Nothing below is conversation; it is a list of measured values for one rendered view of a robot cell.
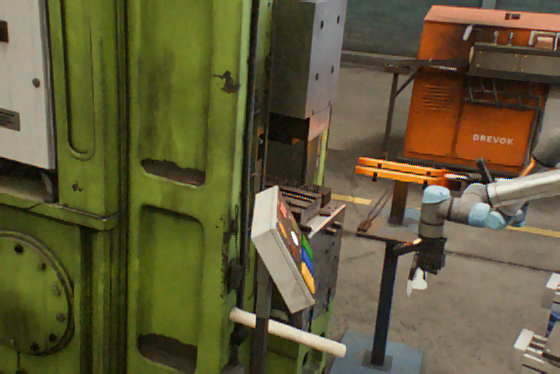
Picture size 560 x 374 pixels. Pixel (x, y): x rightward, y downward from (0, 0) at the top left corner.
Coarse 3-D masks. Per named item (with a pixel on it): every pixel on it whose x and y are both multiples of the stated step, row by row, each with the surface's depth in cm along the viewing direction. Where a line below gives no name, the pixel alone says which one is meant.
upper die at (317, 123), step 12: (324, 108) 273; (276, 120) 268; (288, 120) 265; (300, 120) 263; (312, 120) 264; (324, 120) 275; (276, 132) 269; (288, 132) 267; (300, 132) 265; (312, 132) 267
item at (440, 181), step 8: (360, 168) 311; (368, 168) 312; (384, 176) 309; (392, 176) 308; (400, 176) 307; (408, 176) 307; (416, 176) 307; (432, 184) 305; (440, 184) 305; (448, 184) 304; (456, 184) 303
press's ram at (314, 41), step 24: (288, 0) 246; (312, 0) 246; (336, 0) 259; (288, 24) 249; (312, 24) 245; (336, 24) 264; (288, 48) 251; (312, 48) 249; (336, 48) 269; (288, 72) 254; (312, 72) 253; (336, 72) 275; (288, 96) 257; (312, 96) 259
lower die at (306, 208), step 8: (272, 184) 298; (280, 184) 298; (304, 192) 292; (312, 192) 293; (296, 200) 284; (304, 200) 284; (312, 200) 283; (320, 200) 292; (296, 208) 279; (304, 208) 279; (312, 208) 286; (296, 216) 277; (304, 216) 279; (312, 216) 288
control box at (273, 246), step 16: (272, 192) 236; (256, 208) 230; (272, 208) 223; (288, 208) 242; (256, 224) 218; (272, 224) 212; (288, 224) 230; (256, 240) 211; (272, 240) 210; (288, 240) 219; (272, 256) 212; (288, 256) 212; (272, 272) 214; (288, 272) 214; (288, 288) 216; (304, 288) 216; (288, 304) 218; (304, 304) 218
